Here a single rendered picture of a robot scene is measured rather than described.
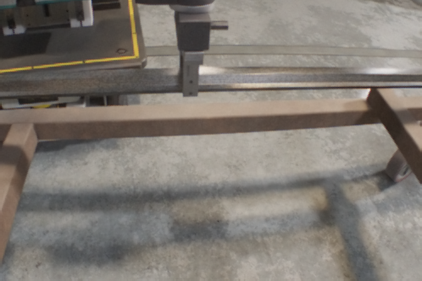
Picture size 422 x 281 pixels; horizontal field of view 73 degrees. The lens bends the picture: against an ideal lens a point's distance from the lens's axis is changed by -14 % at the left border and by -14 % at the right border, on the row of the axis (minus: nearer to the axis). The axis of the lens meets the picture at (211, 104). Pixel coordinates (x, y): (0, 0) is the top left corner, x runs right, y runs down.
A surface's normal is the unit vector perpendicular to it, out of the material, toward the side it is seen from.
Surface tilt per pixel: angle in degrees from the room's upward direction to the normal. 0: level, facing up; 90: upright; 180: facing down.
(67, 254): 0
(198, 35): 90
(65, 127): 90
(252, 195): 0
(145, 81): 75
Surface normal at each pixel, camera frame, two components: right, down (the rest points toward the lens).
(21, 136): 0.07, -0.79
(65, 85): 0.16, 0.38
